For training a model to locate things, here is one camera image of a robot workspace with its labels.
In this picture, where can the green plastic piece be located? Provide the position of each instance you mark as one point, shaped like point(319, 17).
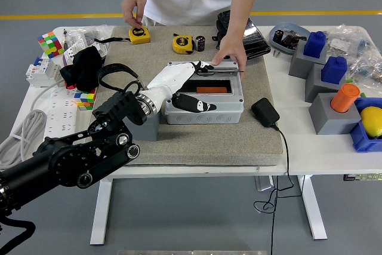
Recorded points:
point(349, 81)

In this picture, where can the clear plastic parts bag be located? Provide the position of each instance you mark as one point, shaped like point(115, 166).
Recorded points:
point(343, 43)
point(365, 67)
point(92, 32)

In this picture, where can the yellow lemon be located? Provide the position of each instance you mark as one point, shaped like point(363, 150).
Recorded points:
point(373, 122)

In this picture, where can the black cloth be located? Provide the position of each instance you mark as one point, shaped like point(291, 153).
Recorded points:
point(82, 70)

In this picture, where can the black plastic bracket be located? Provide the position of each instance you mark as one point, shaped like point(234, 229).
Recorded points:
point(220, 32)

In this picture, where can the large colourful puzzle cube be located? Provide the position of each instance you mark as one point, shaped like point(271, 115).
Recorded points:
point(50, 44)

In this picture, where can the grey-brown mat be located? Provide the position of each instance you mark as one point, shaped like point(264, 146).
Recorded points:
point(209, 147)

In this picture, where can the small colourful puzzle cube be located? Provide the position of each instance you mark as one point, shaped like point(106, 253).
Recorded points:
point(85, 99)

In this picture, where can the orange cylindrical battery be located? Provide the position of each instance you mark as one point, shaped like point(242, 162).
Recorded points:
point(344, 98)
point(212, 90)

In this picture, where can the white table leg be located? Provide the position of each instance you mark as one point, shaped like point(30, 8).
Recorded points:
point(313, 207)
point(101, 207)

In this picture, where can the person's left forearm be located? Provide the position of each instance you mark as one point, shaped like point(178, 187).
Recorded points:
point(241, 7)

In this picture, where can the grey under-table control box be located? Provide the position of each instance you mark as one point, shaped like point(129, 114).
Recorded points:
point(264, 182)

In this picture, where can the white circuit breaker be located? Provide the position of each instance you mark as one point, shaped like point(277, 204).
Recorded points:
point(38, 73)

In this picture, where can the smoky transparent box lid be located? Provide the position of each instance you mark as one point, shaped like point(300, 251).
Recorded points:
point(226, 70)

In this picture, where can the person's left hand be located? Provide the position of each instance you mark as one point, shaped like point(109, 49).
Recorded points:
point(234, 47)

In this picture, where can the blue plastic block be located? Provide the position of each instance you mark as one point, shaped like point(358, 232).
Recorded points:
point(334, 70)
point(314, 44)

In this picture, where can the grey plastic junction box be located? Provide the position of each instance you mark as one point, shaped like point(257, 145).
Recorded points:
point(203, 117)

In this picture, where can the round yellow tape measure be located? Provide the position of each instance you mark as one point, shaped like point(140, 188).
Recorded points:
point(182, 43)

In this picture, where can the small black capacitor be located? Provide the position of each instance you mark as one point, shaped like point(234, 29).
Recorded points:
point(277, 35)

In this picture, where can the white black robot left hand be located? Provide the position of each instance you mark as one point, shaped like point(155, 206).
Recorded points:
point(170, 79)

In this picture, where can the white power strip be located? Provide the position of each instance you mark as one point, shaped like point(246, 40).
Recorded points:
point(59, 117)

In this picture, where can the black capacitor cylinder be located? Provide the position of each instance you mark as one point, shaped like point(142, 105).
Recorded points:
point(200, 44)

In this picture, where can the brown capacitor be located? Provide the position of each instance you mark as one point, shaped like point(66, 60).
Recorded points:
point(288, 41)

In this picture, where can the small red object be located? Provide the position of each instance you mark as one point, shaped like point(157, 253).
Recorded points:
point(70, 86)

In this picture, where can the black cracked glass panel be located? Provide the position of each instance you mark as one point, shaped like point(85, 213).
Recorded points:
point(256, 43)

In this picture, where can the black power adapter plug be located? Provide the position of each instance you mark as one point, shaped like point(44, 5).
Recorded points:
point(265, 112)

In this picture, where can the person's right hand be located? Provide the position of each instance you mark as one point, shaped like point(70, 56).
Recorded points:
point(132, 8)

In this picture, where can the blue-grey oval tray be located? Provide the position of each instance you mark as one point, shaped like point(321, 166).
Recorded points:
point(282, 47)

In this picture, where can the blue plastic bin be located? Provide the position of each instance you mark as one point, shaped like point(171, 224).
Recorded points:
point(362, 141)

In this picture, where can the square yellow tape measure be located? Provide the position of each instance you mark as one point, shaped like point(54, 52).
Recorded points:
point(139, 35)

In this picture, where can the white wall socket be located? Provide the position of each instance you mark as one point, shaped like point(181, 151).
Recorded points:
point(71, 53)

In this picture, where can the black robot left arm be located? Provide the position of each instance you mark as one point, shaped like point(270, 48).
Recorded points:
point(74, 162)

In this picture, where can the grey square holder block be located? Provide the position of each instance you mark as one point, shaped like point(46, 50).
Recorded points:
point(149, 129)
point(316, 84)
point(331, 120)
point(298, 64)

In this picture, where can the table height control panel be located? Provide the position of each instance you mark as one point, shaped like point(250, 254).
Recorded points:
point(362, 176)

